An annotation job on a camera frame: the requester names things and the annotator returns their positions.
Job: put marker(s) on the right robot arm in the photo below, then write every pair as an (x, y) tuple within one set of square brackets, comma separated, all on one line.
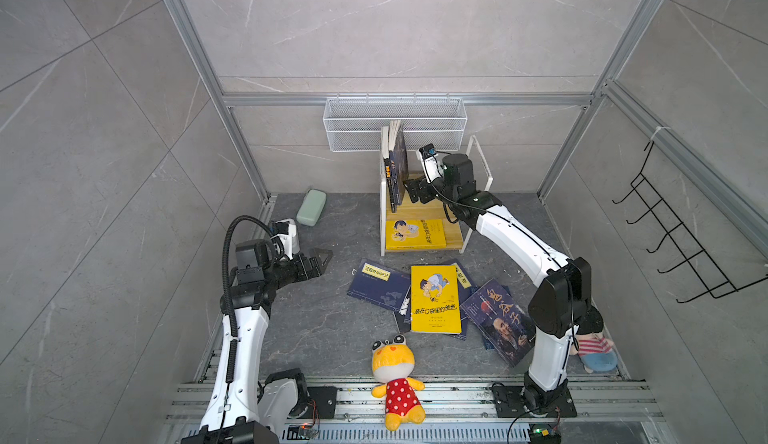
[(563, 285)]

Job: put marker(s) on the black upright book on shelf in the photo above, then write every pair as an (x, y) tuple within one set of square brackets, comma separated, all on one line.
[(386, 160)]

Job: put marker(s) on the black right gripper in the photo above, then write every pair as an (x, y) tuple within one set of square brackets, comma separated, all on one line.
[(414, 186)]

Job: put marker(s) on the yellow book on lower shelf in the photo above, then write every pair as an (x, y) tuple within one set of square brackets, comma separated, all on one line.
[(411, 235)]

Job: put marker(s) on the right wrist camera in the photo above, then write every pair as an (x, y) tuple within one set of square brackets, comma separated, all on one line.
[(431, 165)]

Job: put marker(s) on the navy book with yellow label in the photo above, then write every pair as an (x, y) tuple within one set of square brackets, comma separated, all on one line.
[(379, 285)]

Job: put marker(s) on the white wooden two-tier shelf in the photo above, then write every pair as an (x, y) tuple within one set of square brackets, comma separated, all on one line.
[(456, 239)]

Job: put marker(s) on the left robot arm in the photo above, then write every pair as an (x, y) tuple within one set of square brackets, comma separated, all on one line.
[(258, 259)]

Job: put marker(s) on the black wire hook rack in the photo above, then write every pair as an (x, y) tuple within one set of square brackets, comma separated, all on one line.
[(710, 278)]

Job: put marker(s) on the mint green case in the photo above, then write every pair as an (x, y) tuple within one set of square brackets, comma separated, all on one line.
[(311, 208)]

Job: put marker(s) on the yellow cartoon book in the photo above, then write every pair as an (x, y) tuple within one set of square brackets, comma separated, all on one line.
[(434, 300)]

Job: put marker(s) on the yellow frog plush toy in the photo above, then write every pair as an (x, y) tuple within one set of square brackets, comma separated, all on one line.
[(392, 364)]

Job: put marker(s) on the black-haired doll plush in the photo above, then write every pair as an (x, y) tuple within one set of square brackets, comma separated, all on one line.
[(595, 351)]

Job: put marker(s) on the white digital clock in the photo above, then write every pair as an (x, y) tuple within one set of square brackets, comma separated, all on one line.
[(287, 231)]

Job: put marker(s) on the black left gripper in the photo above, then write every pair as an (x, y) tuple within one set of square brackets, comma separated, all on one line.
[(314, 269)]

